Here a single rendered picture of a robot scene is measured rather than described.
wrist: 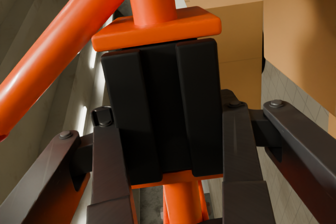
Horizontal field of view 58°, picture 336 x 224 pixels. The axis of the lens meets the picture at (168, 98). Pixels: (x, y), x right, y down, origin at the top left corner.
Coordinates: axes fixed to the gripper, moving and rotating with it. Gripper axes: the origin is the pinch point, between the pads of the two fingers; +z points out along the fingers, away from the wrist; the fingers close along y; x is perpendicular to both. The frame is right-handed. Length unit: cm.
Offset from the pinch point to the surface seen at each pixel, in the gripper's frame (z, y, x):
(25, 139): 490, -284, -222
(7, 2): 581, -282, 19
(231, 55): 131, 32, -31
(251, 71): 133, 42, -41
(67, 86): 692, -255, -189
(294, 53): 12.0, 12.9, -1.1
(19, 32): 508, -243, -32
